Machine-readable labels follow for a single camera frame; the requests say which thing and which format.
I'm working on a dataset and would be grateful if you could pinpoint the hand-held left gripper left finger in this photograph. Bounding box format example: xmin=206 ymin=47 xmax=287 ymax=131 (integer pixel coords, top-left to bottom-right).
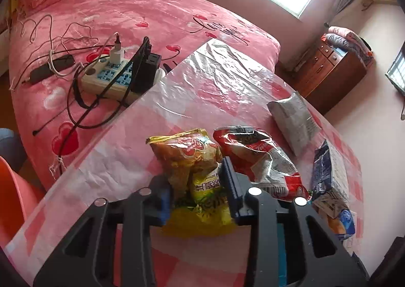
xmin=33 ymin=176 xmax=174 ymax=287

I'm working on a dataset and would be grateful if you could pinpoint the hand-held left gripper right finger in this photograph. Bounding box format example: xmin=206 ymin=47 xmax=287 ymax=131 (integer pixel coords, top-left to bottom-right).
xmin=219 ymin=157 xmax=371 ymax=287

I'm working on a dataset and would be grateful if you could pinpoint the red snack bag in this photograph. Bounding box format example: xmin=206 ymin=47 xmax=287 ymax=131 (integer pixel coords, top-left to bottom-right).
xmin=213 ymin=125 xmax=312 ymax=203

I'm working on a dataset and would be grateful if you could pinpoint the yellow snack bag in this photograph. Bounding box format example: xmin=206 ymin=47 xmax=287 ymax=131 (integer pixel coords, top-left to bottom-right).
xmin=146 ymin=129 xmax=241 ymax=238

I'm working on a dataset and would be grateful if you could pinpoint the white blue packet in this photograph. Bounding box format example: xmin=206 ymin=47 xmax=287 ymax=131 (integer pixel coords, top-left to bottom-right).
xmin=310 ymin=139 xmax=352 ymax=212

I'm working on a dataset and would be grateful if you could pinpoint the grey printed packet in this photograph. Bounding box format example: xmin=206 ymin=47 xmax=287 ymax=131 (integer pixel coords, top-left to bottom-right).
xmin=267 ymin=91 xmax=322 ymax=156

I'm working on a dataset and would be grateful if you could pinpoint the checkered plastic tablecloth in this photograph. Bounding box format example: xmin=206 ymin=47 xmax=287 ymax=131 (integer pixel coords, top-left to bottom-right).
xmin=3 ymin=38 xmax=364 ymax=287

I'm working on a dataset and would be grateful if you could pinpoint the blue orange packet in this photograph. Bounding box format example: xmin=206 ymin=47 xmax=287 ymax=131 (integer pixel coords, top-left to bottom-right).
xmin=327 ymin=208 xmax=356 ymax=241

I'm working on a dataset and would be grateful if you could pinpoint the black power adapter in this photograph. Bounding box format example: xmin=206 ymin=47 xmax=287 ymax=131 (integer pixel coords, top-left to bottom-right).
xmin=131 ymin=37 xmax=163 ymax=93

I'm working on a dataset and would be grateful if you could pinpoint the white blue power strip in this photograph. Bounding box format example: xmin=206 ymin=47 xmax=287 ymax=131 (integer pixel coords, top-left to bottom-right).
xmin=77 ymin=54 xmax=167 ymax=101

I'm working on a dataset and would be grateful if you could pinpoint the orange plastic chair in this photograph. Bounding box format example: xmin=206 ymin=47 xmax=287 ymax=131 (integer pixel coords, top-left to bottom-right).
xmin=0 ymin=156 xmax=43 ymax=246

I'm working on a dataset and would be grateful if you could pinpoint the wooden dresser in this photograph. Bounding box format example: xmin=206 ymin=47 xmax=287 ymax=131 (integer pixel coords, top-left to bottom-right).
xmin=293 ymin=34 xmax=368 ymax=115

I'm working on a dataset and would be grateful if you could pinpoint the white charger plug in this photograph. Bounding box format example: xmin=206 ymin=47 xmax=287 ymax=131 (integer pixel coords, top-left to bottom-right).
xmin=109 ymin=34 xmax=125 ymax=66

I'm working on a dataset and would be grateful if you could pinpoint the blue grey cloth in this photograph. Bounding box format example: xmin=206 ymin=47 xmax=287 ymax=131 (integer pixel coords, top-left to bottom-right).
xmin=0 ymin=128 xmax=27 ymax=174

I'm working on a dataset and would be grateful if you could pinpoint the black power bank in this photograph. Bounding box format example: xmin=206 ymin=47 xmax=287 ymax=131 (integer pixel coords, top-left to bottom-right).
xmin=29 ymin=55 xmax=76 ymax=83

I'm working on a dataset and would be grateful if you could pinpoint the folded blankets pile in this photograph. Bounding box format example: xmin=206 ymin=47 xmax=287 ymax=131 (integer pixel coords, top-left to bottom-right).
xmin=324 ymin=25 xmax=375 ymax=66

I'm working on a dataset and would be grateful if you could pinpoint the bed with pink heart sheet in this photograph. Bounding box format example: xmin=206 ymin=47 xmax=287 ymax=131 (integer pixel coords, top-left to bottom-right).
xmin=8 ymin=0 xmax=281 ymax=193

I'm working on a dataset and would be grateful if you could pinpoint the small barred window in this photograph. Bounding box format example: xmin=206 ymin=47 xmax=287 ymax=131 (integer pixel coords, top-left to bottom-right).
xmin=384 ymin=51 xmax=405 ymax=98

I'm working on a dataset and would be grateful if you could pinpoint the white cable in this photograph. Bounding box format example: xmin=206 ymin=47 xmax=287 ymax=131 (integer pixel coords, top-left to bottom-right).
xmin=11 ymin=14 xmax=117 ymax=79

